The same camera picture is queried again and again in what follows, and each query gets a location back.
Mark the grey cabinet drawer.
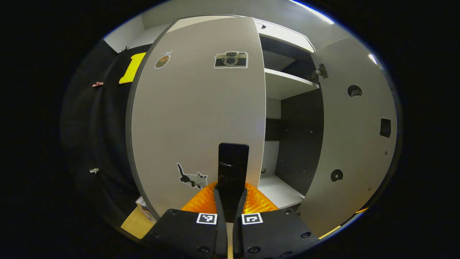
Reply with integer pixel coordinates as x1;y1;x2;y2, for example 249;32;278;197
167;15;316;53

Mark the black door handle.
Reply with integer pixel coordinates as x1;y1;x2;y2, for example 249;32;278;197
218;142;250;213

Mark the grey double-door shoe cabinet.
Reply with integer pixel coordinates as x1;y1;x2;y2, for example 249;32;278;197
167;15;325;213

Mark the upright book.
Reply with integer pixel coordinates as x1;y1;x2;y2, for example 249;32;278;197
135;196;158;224

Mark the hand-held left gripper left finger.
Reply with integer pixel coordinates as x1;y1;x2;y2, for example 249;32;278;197
144;181;228;259

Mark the black backdrop cloth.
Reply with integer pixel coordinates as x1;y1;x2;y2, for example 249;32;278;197
60;39;153;225

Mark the metal door hinge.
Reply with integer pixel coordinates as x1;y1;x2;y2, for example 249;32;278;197
308;63;328;84

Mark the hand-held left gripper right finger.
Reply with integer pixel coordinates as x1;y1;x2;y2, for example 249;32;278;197
233;182;321;259

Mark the white cabinet shelf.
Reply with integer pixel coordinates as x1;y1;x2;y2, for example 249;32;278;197
258;174;305;210
264;68;320;101

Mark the grey cabinet door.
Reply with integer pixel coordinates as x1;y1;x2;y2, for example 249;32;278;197
126;16;267;221
296;37;398;238

